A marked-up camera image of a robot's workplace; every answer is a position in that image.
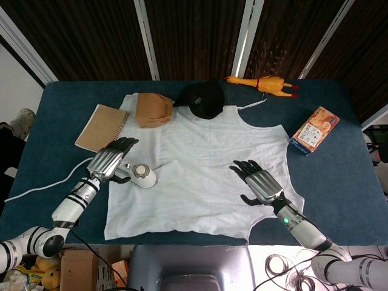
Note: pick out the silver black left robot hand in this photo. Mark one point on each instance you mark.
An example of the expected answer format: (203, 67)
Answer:
(104, 163)

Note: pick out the white handheld iron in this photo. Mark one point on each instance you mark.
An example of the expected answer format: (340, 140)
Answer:
(147, 179)

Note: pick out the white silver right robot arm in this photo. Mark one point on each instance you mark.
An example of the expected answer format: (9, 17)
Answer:
(306, 228)

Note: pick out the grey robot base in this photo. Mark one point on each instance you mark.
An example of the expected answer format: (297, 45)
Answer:
(188, 263)

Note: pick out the brown spiral notebook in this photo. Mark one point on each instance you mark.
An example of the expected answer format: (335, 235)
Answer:
(100, 127)

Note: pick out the brown paper bag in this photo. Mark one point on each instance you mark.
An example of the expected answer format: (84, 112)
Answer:
(151, 112)

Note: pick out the white clog shoe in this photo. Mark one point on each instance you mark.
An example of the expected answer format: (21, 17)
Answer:
(24, 118)

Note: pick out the white cloth garment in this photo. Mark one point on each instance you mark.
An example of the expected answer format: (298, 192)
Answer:
(197, 166)

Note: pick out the brown cardboard box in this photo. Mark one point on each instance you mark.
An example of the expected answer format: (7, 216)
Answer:
(75, 269)

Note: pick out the black cap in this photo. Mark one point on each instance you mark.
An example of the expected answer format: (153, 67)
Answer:
(209, 100)

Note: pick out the yellow plush duck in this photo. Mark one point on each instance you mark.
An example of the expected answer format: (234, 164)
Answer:
(50, 276)

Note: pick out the yellow rubber chicken toy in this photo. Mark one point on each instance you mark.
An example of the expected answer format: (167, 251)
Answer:
(269, 82)

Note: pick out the orange blue snack box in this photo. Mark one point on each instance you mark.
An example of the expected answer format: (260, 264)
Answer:
(315, 130)

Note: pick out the dark blue table cover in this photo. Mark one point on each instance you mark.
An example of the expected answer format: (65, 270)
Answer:
(333, 182)

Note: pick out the white partition post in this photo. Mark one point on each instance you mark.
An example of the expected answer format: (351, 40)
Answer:
(325, 39)
(376, 116)
(247, 39)
(147, 39)
(27, 51)

